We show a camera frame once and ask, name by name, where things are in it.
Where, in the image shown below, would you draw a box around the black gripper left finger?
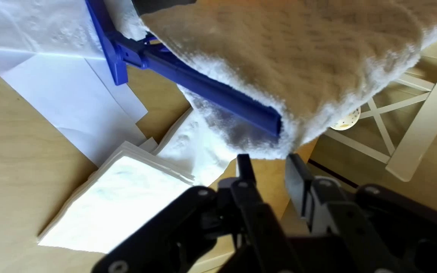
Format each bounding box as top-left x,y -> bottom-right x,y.
91,152 -> 300,273

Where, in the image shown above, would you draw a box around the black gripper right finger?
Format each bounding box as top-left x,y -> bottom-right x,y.
284,151 -> 437,273

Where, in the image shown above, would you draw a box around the white textured cloth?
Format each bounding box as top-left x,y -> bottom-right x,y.
121,0 -> 437,160

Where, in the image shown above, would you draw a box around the folded white towel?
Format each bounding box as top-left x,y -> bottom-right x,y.
36,107 -> 235,254

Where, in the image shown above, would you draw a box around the white cross-back chair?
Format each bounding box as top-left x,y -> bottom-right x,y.
323,39 -> 437,183

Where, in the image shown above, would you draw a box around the small white box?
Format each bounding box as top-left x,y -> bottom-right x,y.
329,107 -> 363,133

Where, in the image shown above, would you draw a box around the blue connect four game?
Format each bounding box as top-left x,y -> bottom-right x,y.
85,0 -> 285,139

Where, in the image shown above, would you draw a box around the white paper sheets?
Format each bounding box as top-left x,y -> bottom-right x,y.
0,0 -> 150,166

